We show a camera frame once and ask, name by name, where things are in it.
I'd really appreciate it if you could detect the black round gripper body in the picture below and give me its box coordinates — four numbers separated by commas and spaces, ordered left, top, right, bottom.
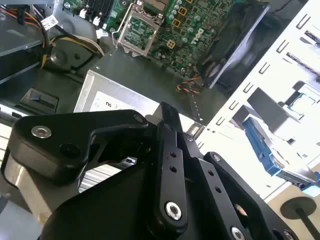
39, 129, 231, 240

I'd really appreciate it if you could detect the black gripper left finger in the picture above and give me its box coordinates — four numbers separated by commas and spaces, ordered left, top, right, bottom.
1, 101, 189, 236

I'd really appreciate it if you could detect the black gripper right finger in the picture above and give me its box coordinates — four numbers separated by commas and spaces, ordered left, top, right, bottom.
176, 116, 299, 240

